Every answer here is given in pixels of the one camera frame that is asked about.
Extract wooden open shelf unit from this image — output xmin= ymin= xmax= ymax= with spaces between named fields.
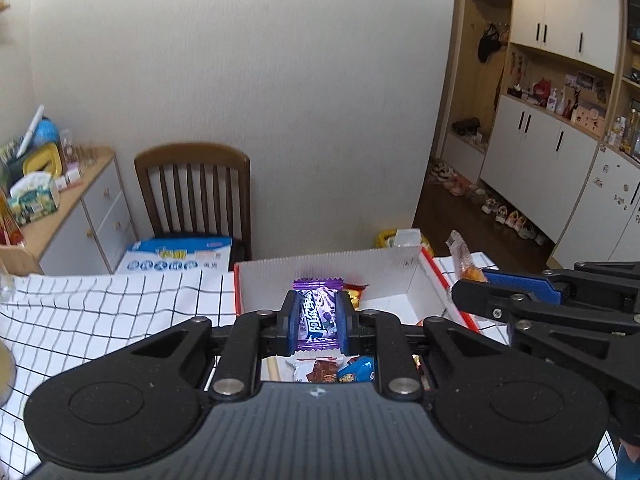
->
xmin=617 ymin=0 xmax=640 ymax=161

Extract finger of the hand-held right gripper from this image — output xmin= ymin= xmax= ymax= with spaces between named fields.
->
xmin=482 ymin=260 xmax=640 ymax=309
xmin=451 ymin=279 xmax=640 ymax=401

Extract orange candy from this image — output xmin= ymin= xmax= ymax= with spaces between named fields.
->
xmin=446 ymin=230 xmax=488 ymax=283

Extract white lower cabinet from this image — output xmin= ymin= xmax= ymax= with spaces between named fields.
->
xmin=479 ymin=95 xmax=601 ymax=245

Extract green white tissue box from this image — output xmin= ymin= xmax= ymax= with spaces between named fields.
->
xmin=9 ymin=172 xmax=62 ymax=226

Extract blue white tissue pack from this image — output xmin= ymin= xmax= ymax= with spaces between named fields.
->
xmin=116 ymin=236 xmax=234 ymax=275

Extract blue cookie packet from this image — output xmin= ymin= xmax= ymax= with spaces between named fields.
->
xmin=337 ymin=356 xmax=376 ymax=384

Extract yellow triangular candy bag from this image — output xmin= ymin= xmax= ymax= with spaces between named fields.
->
xmin=342 ymin=284 xmax=372 ymax=311

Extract black white checked tablecloth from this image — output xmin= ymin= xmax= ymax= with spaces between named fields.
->
xmin=0 ymin=252 xmax=621 ymax=480

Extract purple candy bar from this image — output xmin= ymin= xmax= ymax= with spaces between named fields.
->
xmin=292 ymin=276 xmax=346 ymax=357

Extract dark shoes on shelf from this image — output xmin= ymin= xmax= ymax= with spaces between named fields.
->
xmin=452 ymin=117 xmax=484 ymax=137

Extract white stickered cabinet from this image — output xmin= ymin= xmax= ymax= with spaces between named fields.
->
xmin=552 ymin=145 xmax=640 ymax=272

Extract yellow desk holder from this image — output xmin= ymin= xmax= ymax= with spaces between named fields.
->
xmin=22 ymin=142 xmax=63 ymax=181

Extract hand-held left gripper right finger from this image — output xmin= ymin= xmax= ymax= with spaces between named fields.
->
xmin=334 ymin=291 xmax=511 ymax=403

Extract white stick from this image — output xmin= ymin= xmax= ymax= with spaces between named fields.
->
xmin=16 ymin=105 xmax=46 ymax=158

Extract brown wooden chair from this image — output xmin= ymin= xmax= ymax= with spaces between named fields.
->
xmin=134 ymin=143 xmax=252 ymax=266

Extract white upper cabinets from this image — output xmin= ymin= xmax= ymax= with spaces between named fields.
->
xmin=467 ymin=0 xmax=626 ymax=74

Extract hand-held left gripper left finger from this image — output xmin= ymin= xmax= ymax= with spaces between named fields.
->
xmin=115 ymin=291 xmax=301 ymax=403

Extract black hanging bag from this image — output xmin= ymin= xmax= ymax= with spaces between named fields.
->
xmin=477 ymin=24 xmax=504 ymax=64

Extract brown snack packet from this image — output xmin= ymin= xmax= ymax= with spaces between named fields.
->
xmin=307 ymin=359 xmax=347 ymax=384

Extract patterned storage box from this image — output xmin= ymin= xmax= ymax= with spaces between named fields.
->
xmin=572 ymin=102 xmax=608 ymax=136

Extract group of bottles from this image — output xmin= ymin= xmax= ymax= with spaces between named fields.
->
xmin=606 ymin=110 xmax=640 ymax=157

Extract red cardboard box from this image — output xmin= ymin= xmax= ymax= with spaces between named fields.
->
xmin=233 ymin=246 xmax=483 ymax=386

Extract white wood-topped side cabinet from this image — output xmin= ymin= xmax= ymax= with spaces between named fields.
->
xmin=0 ymin=147 xmax=138 ymax=277

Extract row of shoes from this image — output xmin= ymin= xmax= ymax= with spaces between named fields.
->
xmin=430 ymin=159 xmax=551 ymax=247

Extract blue round container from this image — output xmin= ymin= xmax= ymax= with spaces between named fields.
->
xmin=35 ymin=117 xmax=60 ymax=147

